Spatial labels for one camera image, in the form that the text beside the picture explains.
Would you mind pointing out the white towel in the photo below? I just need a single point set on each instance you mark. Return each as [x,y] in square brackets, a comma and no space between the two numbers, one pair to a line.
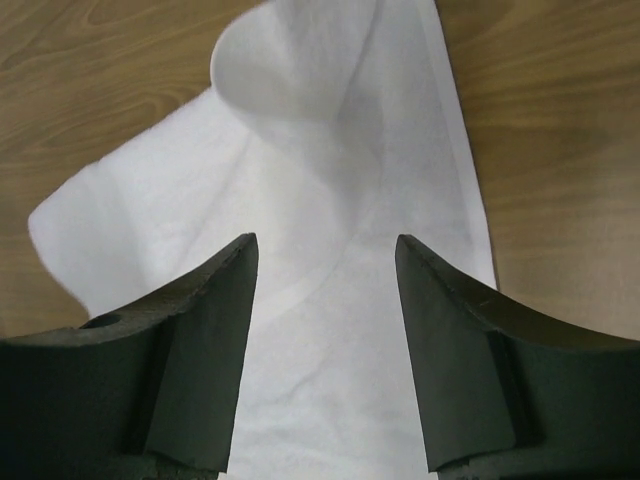
[330,128]

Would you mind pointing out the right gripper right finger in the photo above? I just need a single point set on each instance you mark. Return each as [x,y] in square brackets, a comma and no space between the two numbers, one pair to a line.
[506,392]

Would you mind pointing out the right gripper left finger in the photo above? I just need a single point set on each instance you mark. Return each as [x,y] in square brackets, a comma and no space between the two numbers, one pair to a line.
[147,391]

